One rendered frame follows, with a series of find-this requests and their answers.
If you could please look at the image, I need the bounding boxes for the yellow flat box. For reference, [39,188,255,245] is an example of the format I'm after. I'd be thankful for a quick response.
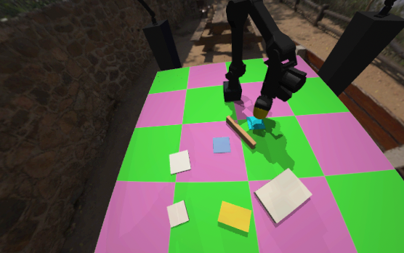
[218,201,251,232]

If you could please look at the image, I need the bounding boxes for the beige flat rectangular slab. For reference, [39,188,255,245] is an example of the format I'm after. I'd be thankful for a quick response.
[254,168,312,224]

